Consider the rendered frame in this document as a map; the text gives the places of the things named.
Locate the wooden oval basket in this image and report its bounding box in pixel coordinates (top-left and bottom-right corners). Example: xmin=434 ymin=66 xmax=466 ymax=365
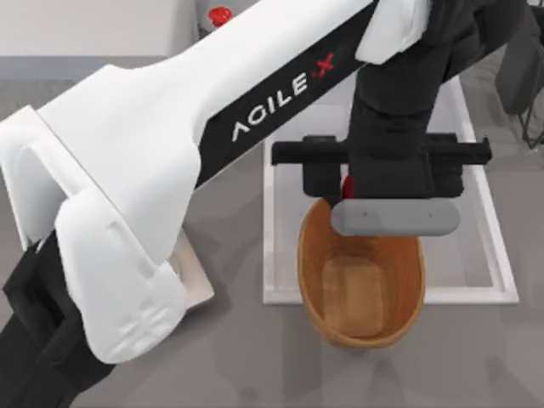
xmin=297 ymin=196 xmax=427 ymax=350

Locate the white sink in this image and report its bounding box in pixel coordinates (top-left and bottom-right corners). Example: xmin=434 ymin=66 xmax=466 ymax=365
xmin=262 ymin=75 xmax=521 ymax=306

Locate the red knob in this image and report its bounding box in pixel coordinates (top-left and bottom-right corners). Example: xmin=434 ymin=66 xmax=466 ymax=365
xmin=208 ymin=5 xmax=231 ymax=27

